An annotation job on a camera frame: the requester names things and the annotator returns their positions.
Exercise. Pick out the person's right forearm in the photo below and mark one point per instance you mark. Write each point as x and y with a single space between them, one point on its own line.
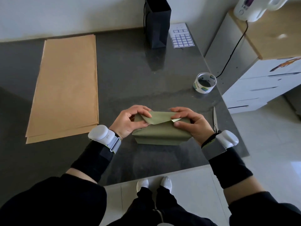
231 169

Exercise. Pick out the person's black top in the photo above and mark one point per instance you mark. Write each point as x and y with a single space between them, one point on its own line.
54 202

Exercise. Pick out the person's left forearm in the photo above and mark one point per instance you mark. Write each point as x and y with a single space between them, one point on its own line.
94 160

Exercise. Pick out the black paper gift bag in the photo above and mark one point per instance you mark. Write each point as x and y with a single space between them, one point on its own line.
157 23

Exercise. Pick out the person's left thumb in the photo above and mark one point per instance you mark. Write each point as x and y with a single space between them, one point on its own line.
140 125

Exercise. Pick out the person's white shoe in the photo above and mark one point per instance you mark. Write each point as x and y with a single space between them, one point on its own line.
142 184
166 183

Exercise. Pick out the person's black trousers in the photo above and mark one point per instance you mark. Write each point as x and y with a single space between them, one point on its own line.
145 209

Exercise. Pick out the stack of brown paper sheets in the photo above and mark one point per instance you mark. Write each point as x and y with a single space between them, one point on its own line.
67 87

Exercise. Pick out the silver scissors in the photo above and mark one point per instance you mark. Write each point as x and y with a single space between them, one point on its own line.
215 120

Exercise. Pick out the clear packing tape roll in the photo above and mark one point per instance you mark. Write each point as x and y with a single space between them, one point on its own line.
199 88

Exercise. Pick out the person's right hand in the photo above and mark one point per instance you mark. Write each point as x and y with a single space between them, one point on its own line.
199 129

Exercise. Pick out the person's left hand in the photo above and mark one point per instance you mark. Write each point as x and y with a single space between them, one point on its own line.
122 123

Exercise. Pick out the green paper box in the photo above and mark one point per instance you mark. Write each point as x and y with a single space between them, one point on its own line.
162 134

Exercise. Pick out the person's right thumb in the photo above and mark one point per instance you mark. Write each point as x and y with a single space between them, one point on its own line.
181 124

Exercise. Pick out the person's white right shoe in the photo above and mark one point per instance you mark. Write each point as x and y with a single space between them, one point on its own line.
166 183

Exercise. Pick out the person's white left shoe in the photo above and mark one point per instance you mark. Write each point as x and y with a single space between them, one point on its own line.
142 184

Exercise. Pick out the white drawer cabinet wooden top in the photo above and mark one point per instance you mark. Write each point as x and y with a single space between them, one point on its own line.
261 75

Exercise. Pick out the white sticker label sheet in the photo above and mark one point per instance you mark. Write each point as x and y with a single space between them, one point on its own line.
181 36

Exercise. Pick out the white electric appliance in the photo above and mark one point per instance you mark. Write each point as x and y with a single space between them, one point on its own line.
251 8

